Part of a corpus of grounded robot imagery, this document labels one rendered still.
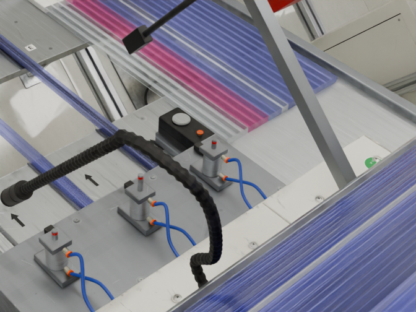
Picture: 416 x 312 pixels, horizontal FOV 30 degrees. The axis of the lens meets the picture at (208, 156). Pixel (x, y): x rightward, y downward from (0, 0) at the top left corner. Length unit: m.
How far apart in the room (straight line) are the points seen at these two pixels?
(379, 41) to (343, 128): 1.08
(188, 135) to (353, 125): 0.26
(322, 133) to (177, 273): 0.20
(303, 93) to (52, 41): 0.58
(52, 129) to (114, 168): 1.11
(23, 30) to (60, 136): 0.87
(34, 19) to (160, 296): 0.66
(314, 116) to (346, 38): 1.48
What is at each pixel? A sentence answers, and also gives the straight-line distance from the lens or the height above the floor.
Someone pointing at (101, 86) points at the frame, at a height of 0.32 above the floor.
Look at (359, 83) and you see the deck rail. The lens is 1.21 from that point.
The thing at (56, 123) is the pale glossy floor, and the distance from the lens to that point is 2.13.
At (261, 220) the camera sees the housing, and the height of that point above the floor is 1.24.
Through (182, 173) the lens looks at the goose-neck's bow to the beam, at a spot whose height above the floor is 1.49.
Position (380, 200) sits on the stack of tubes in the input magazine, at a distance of 0.64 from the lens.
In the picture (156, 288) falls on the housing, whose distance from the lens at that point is 0.78.
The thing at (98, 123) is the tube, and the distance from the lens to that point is 1.07.
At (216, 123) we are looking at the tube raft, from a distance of 1.08.
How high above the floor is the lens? 1.93
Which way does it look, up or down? 56 degrees down
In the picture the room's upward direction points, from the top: 68 degrees clockwise
